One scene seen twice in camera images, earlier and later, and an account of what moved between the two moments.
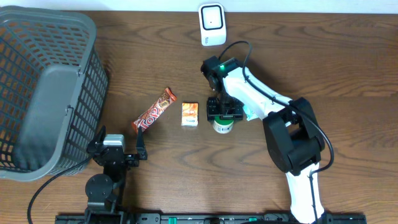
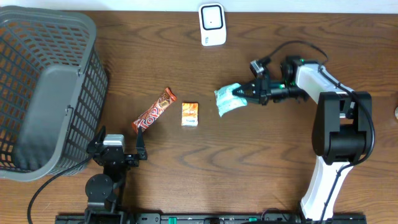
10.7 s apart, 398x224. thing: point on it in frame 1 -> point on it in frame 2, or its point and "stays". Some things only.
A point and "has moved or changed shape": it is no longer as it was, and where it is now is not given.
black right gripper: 236,114 -> 260,91
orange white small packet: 189,114 stays
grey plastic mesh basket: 53,83 stays
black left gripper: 142,155 stays
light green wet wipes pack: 251,111 has moved or changed shape
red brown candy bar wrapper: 152,113 stays
